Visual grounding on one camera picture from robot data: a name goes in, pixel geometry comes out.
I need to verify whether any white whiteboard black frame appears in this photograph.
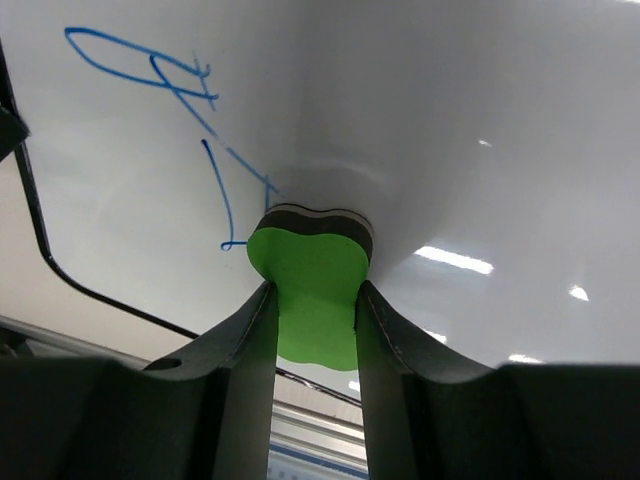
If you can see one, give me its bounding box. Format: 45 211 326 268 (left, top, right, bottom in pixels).
0 0 640 407

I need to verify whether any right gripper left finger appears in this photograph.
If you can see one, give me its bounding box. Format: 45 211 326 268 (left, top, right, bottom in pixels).
1 283 278 479

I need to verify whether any aluminium front rail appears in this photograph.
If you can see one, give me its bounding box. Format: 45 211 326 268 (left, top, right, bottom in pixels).
1 316 369 479

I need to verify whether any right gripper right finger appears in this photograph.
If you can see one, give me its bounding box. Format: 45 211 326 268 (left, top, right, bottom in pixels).
355 282 639 479

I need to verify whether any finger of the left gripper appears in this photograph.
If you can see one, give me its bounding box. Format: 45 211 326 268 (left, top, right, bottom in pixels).
0 107 29 161

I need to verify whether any green whiteboard eraser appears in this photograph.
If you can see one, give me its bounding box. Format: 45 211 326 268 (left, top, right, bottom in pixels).
246 203 374 372

